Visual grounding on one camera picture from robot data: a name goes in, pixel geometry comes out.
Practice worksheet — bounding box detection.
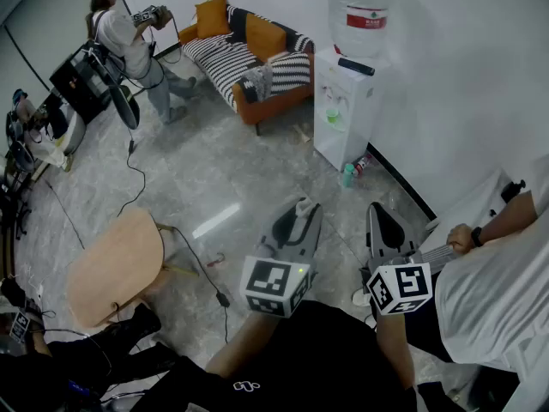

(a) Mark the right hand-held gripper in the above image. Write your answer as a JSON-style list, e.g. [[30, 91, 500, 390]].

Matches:
[[366, 202, 433, 317]]

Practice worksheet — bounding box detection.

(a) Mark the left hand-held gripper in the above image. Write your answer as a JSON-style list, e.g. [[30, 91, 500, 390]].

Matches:
[[239, 203, 324, 319]]

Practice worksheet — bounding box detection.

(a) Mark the person's left forearm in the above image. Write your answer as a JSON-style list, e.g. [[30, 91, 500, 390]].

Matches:
[[204, 310, 281, 379]]

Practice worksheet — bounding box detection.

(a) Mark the person's right forearm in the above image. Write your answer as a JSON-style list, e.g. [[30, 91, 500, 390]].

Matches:
[[374, 311, 419, 392]]

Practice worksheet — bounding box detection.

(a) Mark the grey ribbed object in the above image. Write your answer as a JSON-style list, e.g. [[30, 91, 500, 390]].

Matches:
[[416, 244, 459, 275]]

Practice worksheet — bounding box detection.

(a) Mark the teal capped bottle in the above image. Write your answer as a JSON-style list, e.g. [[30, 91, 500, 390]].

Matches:
[[341, 162, 358, 190]]

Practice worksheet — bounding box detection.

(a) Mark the small red label bottle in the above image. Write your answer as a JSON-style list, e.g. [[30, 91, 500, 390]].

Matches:
[[353, 154, 374, 178]]

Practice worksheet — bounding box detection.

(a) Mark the white table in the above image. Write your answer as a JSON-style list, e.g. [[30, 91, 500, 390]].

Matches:
[[426, 167, 518, 248]]

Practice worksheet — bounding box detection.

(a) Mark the wooden block piece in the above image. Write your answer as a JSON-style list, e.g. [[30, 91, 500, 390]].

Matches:
[[293, 122, 315, 144]]

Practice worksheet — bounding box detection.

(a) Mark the white water dispenser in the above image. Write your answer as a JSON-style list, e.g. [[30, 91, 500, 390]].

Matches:
[[312, 45, 392, 173]]

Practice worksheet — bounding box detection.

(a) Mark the person's black shirt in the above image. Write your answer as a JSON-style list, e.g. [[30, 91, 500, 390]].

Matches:
[[128, 300, 419, 412]]

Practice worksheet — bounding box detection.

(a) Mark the black clip device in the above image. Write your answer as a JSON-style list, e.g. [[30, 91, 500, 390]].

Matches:
[[500, 179, 528, 204]]

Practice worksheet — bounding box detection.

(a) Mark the orange sofa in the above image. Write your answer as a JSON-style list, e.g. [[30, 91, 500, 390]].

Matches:
[[178, 0, 317, 136]]

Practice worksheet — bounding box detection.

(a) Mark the grey fluffy pillow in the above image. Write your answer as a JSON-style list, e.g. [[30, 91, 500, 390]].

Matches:
[[239, 64, 275, 103]]

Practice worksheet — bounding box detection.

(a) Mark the black remote control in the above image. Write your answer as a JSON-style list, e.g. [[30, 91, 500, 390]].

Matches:
[[336, 57, 377, 77]]

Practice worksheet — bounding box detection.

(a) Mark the light wooden stool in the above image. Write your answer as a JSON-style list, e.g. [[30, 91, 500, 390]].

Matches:
[[65, 207, 201, 330]]

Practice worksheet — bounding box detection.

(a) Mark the black and white striped blanket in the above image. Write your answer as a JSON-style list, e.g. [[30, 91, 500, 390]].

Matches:
[[181, 4, 317, 105]]

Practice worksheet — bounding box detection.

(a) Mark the orange cushion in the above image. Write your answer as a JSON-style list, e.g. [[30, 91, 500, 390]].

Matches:
[[244, 12, 288, 64], [195, 0, 233, 40]]

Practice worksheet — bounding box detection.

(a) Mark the black oval board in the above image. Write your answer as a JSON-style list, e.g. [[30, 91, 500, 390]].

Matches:
[[108, 84, 142, 130]]

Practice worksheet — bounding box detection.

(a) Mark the black cabinet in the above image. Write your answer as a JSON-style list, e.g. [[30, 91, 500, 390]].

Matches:
[[48, 40, 116, 124]]

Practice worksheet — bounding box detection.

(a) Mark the black office chair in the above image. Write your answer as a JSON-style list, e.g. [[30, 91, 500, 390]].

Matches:
[[0, 177, 34, 240]]

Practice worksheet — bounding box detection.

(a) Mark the black cable with adapter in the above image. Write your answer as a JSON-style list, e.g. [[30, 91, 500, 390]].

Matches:
[[156, 223, 232, 345]]

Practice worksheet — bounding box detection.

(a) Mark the black cable with inline box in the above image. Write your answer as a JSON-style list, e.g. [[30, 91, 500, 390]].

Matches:
[[116, 124, 148, 218]]

